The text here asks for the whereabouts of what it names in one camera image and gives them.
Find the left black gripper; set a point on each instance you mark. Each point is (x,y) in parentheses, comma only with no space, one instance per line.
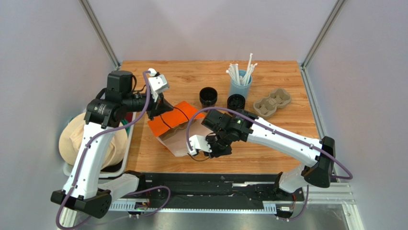
(159,108)

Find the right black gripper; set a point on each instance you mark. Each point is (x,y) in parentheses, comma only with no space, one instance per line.
(215,144)

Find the orange paper bag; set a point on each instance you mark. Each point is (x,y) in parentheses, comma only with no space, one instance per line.
(170,128)

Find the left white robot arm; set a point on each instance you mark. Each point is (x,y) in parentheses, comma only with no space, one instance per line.
(82,191)

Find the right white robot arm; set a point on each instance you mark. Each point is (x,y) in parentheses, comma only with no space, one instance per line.
(315,156)

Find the black lid stack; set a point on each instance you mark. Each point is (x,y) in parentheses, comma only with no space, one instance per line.
(236,101)

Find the bottom pulp cup carrier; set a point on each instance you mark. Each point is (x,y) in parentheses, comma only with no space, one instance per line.
(266,107)

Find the light blue straw holder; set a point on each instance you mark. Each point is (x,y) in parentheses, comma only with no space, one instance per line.
(236,89)

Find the white plastic tray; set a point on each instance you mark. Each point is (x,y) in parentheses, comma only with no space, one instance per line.
(111,171)

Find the beige hat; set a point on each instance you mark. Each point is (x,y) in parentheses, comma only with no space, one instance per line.
(72,136)

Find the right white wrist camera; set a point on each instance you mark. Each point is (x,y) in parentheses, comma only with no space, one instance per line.
(197,143)

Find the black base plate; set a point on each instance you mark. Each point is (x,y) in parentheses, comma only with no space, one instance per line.
(215,190)

